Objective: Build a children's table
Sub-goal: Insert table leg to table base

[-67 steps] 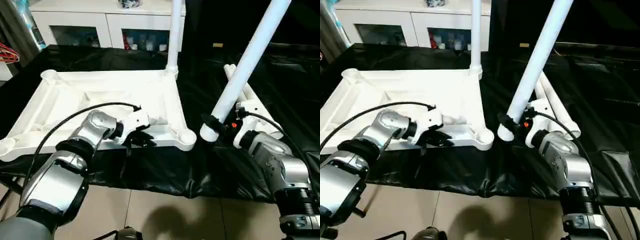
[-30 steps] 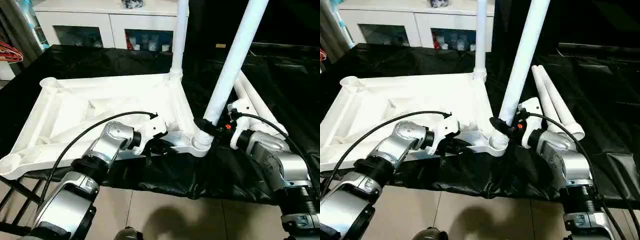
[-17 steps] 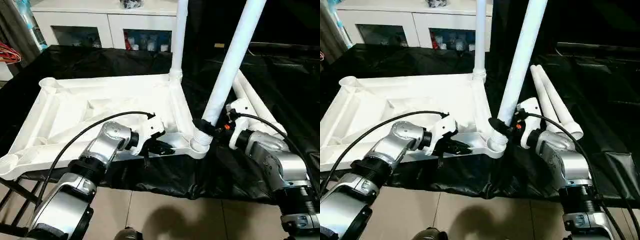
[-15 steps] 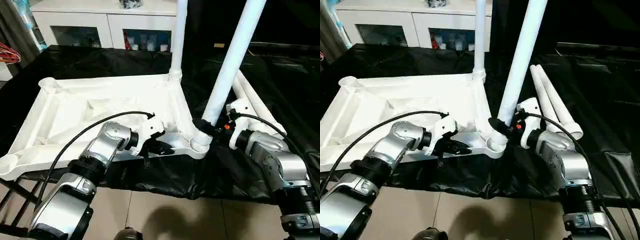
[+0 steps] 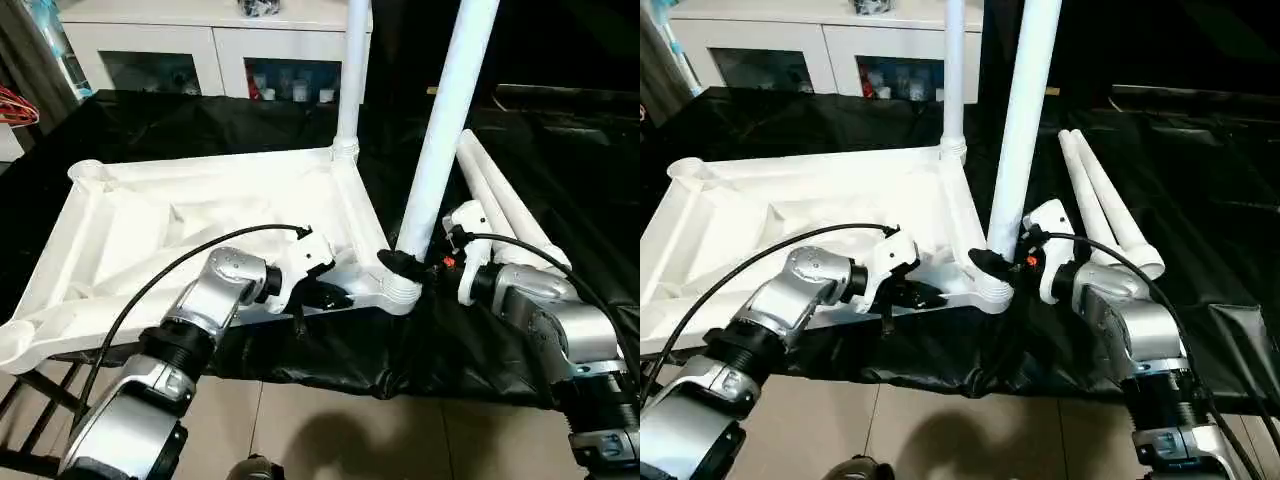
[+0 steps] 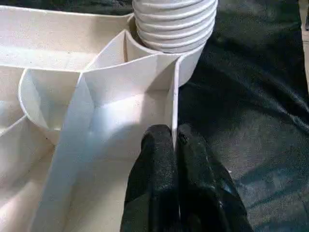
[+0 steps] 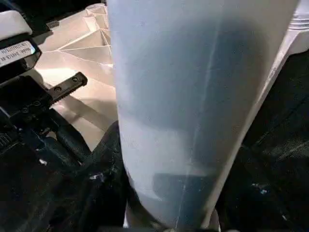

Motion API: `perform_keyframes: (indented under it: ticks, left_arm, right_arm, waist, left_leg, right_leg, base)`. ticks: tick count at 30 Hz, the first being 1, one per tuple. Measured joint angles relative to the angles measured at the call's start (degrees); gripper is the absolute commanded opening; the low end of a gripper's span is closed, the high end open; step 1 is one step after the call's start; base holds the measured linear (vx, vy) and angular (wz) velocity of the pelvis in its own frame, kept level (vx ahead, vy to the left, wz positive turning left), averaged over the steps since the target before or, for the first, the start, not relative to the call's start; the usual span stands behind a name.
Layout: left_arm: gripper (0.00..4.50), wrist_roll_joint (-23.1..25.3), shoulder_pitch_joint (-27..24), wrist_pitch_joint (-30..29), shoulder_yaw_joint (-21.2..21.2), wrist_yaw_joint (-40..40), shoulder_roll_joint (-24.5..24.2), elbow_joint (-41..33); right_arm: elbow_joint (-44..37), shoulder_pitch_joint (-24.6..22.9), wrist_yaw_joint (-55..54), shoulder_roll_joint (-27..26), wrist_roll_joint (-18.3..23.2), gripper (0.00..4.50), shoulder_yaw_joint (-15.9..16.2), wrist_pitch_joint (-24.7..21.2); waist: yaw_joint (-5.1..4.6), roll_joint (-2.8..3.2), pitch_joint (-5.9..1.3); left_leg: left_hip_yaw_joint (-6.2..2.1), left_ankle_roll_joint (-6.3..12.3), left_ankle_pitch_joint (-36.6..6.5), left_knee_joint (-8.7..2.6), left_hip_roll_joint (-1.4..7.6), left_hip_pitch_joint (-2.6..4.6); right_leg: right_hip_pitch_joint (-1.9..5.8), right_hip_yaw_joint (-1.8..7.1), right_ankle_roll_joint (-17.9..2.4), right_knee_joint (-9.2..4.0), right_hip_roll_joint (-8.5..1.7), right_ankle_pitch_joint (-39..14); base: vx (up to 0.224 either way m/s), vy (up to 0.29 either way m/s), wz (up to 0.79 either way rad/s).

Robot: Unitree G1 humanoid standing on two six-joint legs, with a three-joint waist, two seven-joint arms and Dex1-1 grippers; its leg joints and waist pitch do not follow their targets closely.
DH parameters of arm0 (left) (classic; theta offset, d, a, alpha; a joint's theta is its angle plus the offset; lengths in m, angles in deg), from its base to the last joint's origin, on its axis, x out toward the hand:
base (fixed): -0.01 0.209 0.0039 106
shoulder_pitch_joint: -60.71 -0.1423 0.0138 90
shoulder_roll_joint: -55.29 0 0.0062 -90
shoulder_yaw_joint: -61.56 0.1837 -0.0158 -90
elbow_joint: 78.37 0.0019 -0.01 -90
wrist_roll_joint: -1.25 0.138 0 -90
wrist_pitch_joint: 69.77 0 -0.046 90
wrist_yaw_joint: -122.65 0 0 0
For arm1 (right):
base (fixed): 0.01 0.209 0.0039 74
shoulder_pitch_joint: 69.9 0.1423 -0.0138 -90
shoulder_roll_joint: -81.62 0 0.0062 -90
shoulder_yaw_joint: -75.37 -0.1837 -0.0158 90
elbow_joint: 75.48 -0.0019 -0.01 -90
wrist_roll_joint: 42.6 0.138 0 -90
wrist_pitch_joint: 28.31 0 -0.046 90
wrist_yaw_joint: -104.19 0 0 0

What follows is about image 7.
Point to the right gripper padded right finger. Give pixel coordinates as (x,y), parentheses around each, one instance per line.
(260,198)

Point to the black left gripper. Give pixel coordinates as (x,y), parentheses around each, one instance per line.
(26,101)

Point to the white plastic table leg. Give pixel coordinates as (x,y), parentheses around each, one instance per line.
(181,84)

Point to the black plastic mat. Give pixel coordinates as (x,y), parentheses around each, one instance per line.
(285,96)

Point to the white plastic table top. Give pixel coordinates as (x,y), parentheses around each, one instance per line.
(84,60)

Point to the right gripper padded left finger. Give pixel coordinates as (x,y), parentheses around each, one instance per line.
(101,188)

